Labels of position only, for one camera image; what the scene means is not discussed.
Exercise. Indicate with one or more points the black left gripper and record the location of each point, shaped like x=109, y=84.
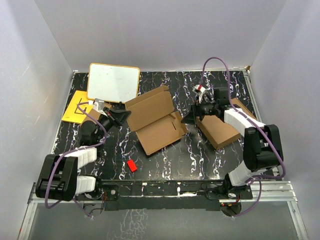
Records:
x=117, y=118

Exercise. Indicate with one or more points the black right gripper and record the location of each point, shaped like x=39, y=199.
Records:
x=189, y=118

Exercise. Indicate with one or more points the small red block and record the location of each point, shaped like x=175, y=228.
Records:
x=132, y=166

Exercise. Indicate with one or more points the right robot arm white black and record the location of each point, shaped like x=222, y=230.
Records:
x=262, y=147

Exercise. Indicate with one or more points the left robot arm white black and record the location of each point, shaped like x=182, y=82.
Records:
x=58, y=178

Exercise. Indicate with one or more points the small brown cardboard box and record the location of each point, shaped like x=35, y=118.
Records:
x=94, y=116

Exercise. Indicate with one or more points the closed brown cardboard box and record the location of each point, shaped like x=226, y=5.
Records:
x=218, y=133

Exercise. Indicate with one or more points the yellow booklet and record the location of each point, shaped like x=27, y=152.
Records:
x=72, y=113

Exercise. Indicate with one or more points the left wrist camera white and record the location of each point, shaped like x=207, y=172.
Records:
x=97, y=105

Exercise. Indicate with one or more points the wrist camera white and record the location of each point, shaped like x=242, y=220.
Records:
x=199, y=90
x=97, y=105

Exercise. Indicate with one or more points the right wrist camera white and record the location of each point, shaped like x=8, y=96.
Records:
x=199, y=90

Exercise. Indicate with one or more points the white board yellow frame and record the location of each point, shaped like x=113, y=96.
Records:
x=112, y=83

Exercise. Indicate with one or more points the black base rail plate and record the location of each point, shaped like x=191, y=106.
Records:
x=162, y=192

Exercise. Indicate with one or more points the aluminium frame rail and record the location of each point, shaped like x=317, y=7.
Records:
x=275, y=217

